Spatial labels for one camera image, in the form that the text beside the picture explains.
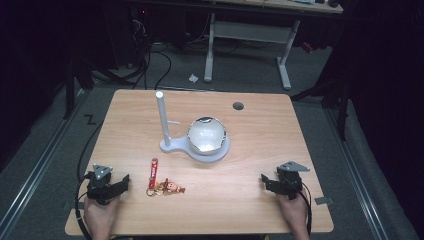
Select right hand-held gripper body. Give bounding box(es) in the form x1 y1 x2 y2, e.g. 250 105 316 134
275 160 311 201

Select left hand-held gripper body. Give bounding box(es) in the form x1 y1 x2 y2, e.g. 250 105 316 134
85 163 117 206

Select person's right hand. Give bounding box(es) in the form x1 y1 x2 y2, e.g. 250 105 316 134
275 189 311 240

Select person's left hand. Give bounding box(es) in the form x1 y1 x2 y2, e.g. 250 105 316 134
83 195 122 240

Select grey tape piece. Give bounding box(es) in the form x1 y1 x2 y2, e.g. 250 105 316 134
314 196 335 206

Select white stand with pole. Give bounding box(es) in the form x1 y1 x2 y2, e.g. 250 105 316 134
155 90 232 164

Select silver metal bowl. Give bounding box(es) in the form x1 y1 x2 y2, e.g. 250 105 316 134
186 115 229 157

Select black metal stand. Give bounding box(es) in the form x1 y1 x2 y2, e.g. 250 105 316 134
289 74 352 142
62 54 96 121

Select red strap doll keychain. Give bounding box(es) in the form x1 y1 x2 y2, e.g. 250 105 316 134
145 157 187 198

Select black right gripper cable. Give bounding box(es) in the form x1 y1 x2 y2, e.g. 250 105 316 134
299 184 313 236

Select metal floor rail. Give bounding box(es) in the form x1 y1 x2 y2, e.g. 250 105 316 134
323 108 390 240
0 89 88 234

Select black floor cables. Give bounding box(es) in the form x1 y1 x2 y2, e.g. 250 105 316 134
89 18 173 91

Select white frame wooden desk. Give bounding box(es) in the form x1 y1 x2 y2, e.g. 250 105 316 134
203 0 345 91

